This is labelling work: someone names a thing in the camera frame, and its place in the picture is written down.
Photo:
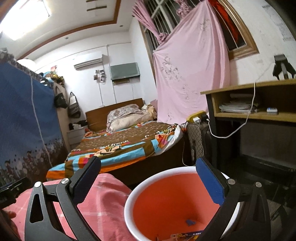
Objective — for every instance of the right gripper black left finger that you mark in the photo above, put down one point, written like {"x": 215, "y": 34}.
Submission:
{"x": 42, "y": 222}

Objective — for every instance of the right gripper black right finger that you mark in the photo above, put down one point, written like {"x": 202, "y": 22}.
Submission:
{"x": 253, "y": 222}

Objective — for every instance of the person's left hand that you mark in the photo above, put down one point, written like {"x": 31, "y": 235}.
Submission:
{"x": 9, "y": 230}

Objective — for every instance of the small blue scrap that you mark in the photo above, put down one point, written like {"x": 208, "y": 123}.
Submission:
{"x": 190, "y": 222}

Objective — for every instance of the blue starry wardrobe cover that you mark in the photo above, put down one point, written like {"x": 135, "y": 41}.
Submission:
{"x": 31, "y": 138}

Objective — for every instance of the pink checkered tablecloth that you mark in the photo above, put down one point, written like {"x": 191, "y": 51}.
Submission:
{"x": 103, "y": 209}

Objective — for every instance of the orange bin with white rim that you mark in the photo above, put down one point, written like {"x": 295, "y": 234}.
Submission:
{"x": 159, "y": 207}

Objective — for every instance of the white nightstand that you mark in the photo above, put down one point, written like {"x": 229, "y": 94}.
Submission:
{"x": 75, "y": 136}

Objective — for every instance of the wooden desk shelf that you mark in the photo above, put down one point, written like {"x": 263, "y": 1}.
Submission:
{"x": 261, "y": 142}

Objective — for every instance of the checkered grey bag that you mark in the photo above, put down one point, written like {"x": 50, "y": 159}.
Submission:
{"x": 200, "y": 141}

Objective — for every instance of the grey hanging handbag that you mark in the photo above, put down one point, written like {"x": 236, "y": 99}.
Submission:
{"x": 73, "y": 107}

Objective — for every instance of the black hanging handbag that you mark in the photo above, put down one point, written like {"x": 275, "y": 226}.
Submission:
{"x": 59, "y": 99}

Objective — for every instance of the papers on shelf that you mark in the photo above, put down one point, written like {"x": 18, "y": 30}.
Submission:
{"x": 237, "y": 107}

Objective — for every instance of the yellow power strip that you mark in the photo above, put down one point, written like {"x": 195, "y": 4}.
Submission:
{"x": 198, "y": 117}

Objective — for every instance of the wooden bed headboard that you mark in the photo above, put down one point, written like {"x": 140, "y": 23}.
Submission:
{"x": 97, "y": 118}

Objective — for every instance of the bed with colourful blanket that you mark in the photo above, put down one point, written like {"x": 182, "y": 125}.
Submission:
{"x": 119, "y": 149}

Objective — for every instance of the floral pillow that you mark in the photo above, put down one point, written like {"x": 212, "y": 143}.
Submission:
{"x": 128, "y": 116}

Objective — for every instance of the black clamp on desk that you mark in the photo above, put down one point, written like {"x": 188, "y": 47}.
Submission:
{"x": 282, "y": 66}

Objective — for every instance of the white air conditioner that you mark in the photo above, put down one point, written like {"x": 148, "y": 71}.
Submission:
{"x": 87, "y": 60}

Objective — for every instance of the pink hanging sheet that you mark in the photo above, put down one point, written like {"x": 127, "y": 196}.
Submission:
{"x": 192, "y": 59}

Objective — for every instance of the pink tied curtain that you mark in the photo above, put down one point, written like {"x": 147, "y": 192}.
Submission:
{"x": 140, "y": 12}

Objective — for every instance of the green wall cover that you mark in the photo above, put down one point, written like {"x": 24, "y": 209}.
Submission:
{"x": 123, "y": 71}

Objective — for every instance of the wooden window frame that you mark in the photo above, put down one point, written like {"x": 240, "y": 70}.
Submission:
{"x": 227, "y": 24}

